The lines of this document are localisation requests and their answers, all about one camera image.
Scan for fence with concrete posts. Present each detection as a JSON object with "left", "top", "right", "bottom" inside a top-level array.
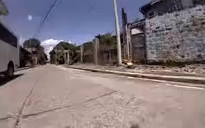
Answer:
[{"left": 49, "top": 36, "right": 119, "bottom": 66}]

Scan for grey concrete road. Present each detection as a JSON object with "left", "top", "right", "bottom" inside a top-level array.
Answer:
[{"left": 0, "top": 63, "right": 205, "bottom": 128}]

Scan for pale utility pole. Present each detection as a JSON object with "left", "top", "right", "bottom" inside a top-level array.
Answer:
[{"left": 112, "top": 0, "right": 123, "bottom": 66}]

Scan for dark gate with posts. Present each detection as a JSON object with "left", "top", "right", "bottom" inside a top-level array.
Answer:
[{"left": 120, "top": 7, "right": 147, "bottom": 65}]

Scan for trees behind fence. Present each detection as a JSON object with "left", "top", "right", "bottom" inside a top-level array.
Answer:
[{"left": 49, "top": 32, "right": 118, "bottom": 64}]

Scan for raised dirt verge with kerb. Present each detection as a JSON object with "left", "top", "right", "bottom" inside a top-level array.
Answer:
[{"left": 65, "top": 63, "right": 205, "bottom": 86}]

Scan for tree beside low building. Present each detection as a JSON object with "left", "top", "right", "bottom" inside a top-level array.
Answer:
[{"left": 19, "top": 37, "right": 49, "bottom": 67}]

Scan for grey stone block building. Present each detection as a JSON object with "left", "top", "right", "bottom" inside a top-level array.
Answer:
[{"left": 138, "top": 0, "right": 205, "bottom": 65}]

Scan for white van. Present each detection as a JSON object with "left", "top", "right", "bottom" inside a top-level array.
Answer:
[{"left": 0, "top": 6, "right": 21, "bottom": 80}]

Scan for overhead wires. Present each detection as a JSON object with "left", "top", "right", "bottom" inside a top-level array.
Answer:
[{"left": 33, "top": 0, "right": 61, "bottom": 38}]

